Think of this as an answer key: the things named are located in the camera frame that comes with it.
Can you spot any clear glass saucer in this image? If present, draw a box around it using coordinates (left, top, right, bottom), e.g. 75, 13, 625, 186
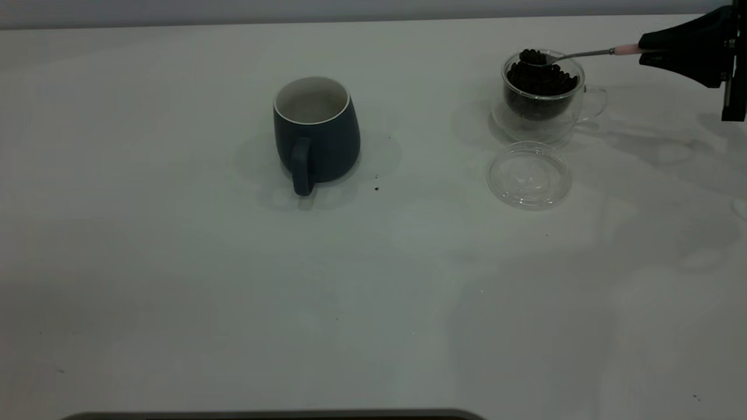
487, 142, 573, 209

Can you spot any metal spoon with pink handle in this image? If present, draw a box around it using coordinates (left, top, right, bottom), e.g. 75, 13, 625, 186
519, 44, 643, 68

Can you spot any clear double-wall glass cup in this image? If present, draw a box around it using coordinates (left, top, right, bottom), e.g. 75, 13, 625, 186
490, 48, 608, 144

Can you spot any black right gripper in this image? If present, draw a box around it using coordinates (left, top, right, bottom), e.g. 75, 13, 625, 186
639, 0, 747, 122

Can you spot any dark coffee beans pile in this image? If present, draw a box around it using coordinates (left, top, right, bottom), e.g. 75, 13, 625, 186
505, 50, 578, 120

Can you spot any dark grey ceramic mug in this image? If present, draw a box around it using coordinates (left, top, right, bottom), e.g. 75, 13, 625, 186
273, 76, 361, 197

